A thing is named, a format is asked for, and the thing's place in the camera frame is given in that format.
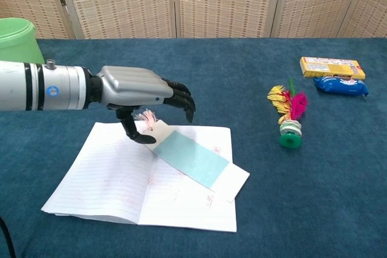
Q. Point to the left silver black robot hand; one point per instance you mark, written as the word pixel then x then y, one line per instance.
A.
pixel 133 85

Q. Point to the teal white tasselled bookmark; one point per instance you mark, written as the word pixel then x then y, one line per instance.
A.
pixel 190 158

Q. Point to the blue felt table cover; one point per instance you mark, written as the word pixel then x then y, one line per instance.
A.
pixel 211 64

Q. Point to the colourful feather shuttlecock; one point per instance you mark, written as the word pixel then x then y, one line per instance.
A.
pixel 290 140

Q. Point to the green plastic bucket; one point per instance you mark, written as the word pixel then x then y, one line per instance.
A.
pixel 15 46

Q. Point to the yellow cardboard box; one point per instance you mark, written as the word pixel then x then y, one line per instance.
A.
pixel 332 70

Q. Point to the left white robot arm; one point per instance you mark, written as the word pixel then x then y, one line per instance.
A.
pixel 45 85

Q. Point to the blue cookie packet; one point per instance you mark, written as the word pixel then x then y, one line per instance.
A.
pixel 338 86

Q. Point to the white lined paper notebook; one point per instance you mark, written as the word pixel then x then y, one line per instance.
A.
pixel 106 179

